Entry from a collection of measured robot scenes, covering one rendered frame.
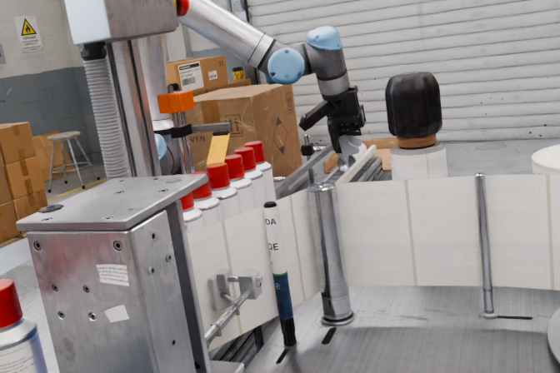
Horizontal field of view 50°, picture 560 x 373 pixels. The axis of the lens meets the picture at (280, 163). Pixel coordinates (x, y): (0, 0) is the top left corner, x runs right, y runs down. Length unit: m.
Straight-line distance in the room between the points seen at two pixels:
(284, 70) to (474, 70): 4.10
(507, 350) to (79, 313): 0.47
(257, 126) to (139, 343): 1.10
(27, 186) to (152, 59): 3.24
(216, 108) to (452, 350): 1.00
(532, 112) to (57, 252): 4.90
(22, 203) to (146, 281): 4.12
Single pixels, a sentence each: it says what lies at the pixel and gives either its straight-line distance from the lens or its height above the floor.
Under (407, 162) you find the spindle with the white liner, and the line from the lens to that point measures 0.92.
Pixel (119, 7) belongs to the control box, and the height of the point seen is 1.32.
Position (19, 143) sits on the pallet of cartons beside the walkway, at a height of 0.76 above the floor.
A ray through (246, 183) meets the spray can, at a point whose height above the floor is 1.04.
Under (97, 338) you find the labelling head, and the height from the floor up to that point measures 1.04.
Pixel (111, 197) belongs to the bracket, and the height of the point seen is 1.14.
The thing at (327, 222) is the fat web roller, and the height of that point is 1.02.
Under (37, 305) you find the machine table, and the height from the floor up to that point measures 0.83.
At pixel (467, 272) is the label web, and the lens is 0.81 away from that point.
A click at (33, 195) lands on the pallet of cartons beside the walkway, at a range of 4.65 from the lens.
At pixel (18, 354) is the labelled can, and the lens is 0.59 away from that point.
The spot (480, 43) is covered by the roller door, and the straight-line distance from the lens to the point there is 5.25.
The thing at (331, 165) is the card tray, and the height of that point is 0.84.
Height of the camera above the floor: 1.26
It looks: 12 degrees down
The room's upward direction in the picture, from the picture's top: 8 degrees counter-clockwise
